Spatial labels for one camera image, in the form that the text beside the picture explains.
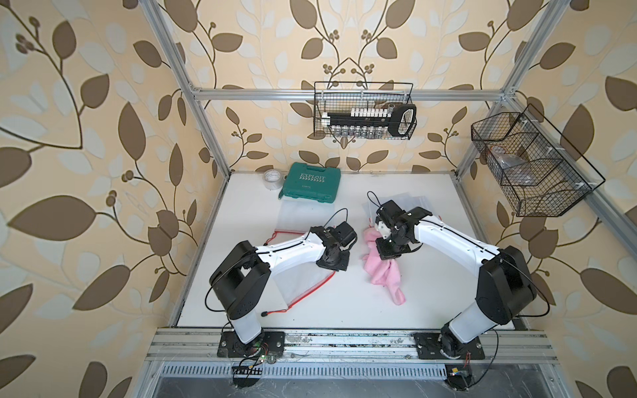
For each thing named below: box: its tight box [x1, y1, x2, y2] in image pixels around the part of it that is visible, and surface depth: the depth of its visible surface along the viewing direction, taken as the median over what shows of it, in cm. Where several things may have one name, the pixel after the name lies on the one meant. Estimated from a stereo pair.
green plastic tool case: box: [278, 162, 342, 204], surface depth 114 cm
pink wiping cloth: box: [359, 225, 407, 306], surface depth 82 cm
